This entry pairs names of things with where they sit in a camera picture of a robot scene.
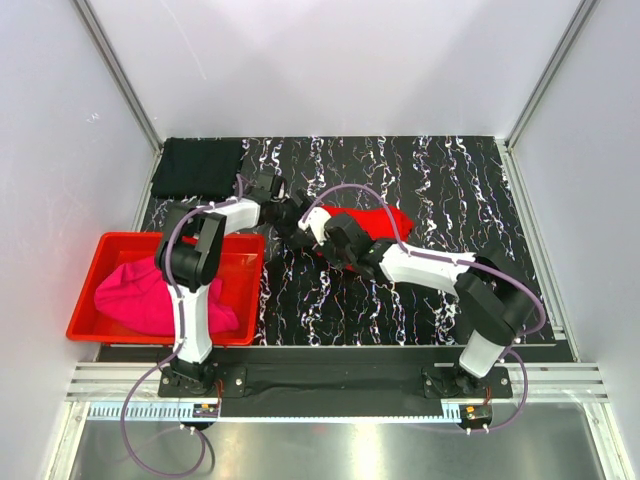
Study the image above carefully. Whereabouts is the red t shirt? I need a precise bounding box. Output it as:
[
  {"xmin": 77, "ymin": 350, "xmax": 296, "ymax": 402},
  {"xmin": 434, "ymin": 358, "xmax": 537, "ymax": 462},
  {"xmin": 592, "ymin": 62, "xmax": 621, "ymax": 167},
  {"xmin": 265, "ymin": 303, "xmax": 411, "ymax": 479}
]
[{"xmin": 324, "ymin": 207, "xmax": 414, "ymax": 279}]

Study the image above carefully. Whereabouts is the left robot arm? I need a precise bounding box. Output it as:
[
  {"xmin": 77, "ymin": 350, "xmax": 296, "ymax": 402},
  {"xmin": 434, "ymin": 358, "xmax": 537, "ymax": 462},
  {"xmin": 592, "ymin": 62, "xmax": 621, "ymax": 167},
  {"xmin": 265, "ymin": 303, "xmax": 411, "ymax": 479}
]
[{"xmin": 155, "ymin": 174, "xmax": 312, "ymax": 396}]

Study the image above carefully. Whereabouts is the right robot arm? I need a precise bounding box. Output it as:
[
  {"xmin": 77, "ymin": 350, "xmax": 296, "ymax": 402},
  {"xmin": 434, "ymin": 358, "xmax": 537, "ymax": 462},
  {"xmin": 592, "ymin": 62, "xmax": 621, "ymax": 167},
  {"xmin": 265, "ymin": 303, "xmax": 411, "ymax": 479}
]
[{"xmin": 299, "ymin": 207, "xmax": 544, "ymax": 398}]

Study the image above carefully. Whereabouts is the folded black t shirt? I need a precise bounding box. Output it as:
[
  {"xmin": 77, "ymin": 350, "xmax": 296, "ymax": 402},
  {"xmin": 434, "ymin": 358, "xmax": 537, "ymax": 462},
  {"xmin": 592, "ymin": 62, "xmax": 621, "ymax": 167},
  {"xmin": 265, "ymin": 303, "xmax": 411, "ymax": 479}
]
[{"xmin": 151, "ymin": 138, "xmax": 244, "ymax": 201}]

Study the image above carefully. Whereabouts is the pink t shirt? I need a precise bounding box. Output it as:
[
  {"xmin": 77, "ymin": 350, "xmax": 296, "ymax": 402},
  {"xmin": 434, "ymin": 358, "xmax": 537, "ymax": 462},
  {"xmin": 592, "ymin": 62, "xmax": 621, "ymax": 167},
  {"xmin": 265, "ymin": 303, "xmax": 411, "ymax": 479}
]
[{"xmin": 93, "ymin": 252, "xmax": 240, "ymax": 337}]

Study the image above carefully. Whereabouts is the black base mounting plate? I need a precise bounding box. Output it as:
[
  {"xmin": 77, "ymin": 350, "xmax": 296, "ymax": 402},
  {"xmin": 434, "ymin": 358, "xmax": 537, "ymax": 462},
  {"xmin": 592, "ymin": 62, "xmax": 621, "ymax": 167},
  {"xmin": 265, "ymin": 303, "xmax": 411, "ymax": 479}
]
[{"xmin": 159, "ymin": 346, "xmax": 513, "ymax": 420}]

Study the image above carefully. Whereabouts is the red plastic bin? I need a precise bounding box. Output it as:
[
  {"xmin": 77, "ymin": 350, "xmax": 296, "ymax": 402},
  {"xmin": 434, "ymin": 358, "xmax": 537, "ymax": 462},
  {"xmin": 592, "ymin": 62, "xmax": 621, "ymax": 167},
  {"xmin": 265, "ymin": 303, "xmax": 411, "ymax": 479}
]
[{"xmin": 66, "ymin": 232, "xmax": 265, "ymax": 346}]

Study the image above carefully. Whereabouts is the left connector box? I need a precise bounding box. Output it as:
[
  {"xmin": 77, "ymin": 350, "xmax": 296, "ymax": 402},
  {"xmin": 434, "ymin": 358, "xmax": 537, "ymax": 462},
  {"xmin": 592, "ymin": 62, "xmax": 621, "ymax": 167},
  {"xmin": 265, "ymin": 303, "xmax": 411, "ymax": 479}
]
[{"xmin": 192, "ymin": 403, "xmax": 220, "ymax": 419}]

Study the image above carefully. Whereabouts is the connector box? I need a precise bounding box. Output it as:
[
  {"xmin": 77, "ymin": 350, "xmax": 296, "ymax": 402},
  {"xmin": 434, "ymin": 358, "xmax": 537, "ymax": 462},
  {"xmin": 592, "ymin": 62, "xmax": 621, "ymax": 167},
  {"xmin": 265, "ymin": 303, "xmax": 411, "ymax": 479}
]
[
  {"xmin": 461, "ymin": 404, "xmax": 493, "ymax": 424},
  {"xmin": 192, "ymin": 403, "xmax": 220, "ymax": 419}
]

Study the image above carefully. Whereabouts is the right connector box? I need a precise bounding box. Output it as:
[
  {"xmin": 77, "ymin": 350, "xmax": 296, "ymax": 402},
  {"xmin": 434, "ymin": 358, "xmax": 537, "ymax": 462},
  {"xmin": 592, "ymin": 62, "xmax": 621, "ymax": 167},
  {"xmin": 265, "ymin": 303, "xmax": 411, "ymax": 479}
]
[{"xmin": 461, "ymin": 404, "xmax": 493, "ymax": 424}]

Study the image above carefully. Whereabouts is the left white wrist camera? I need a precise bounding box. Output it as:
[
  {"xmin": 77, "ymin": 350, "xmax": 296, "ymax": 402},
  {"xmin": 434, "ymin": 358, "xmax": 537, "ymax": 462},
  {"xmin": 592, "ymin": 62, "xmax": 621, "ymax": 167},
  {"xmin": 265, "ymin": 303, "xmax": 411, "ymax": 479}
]
[{"xmin": 271, "ymin": 175, "xmax": 287, "ymax": 200}]

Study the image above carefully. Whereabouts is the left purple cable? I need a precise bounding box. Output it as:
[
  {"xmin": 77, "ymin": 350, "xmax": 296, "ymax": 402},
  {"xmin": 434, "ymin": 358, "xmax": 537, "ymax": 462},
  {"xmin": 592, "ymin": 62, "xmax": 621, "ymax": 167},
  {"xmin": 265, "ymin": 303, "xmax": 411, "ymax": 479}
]
[{"xmin": 119, "ymin": 172, "xmax": 256, "ymax": 474}]

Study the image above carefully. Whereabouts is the purple cable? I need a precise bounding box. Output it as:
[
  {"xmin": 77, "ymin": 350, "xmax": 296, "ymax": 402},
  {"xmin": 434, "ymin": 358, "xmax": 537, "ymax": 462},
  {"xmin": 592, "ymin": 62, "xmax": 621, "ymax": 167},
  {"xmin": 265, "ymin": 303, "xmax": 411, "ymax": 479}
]
[
  {"xmin": 307, "ymin": 183, "xmax": 549, "ymax": 436},
  {"xmin": 119, "ymin": 172, "xmax": 256, "ymax": 474}
]

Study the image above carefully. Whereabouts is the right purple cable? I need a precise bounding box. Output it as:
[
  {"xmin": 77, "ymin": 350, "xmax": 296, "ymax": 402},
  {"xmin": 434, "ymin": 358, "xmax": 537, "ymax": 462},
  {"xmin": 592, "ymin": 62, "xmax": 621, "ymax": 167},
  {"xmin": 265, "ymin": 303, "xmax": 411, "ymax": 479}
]
[{"xmin": 307, "ymin": 183, "xmax": 549, "ymax": 436}]

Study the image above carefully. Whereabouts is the aluminium frame rail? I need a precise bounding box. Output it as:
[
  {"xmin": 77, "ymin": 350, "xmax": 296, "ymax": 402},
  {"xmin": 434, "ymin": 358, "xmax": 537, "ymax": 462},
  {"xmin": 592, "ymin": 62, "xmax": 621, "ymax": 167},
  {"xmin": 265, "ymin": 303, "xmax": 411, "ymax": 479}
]
[{"xmin": 66, "ymin": 363, "xmax": 608, "ymax": 425}]

